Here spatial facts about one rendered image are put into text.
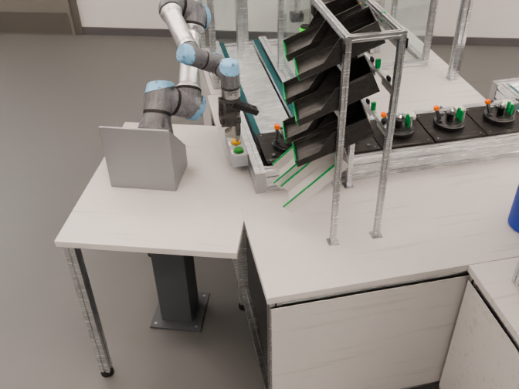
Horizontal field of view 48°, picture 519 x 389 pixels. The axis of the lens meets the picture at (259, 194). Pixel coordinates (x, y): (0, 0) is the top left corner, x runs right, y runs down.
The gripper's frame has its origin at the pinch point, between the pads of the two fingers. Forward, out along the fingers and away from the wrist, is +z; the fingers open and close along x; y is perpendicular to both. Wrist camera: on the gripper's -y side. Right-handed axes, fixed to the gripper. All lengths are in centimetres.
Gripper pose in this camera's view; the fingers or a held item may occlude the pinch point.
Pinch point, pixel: (238, 139)
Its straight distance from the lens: 247.7
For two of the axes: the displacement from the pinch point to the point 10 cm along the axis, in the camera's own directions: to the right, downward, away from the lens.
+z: 0.2, 8.0, 6.0
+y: -9.8, 1.4, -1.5
